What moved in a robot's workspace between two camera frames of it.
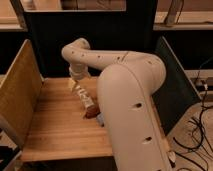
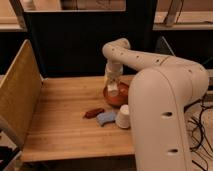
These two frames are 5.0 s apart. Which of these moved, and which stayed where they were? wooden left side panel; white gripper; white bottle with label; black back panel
Moved: white bottle with label; white gripper
Stayed: wooden left side panel; black back panel
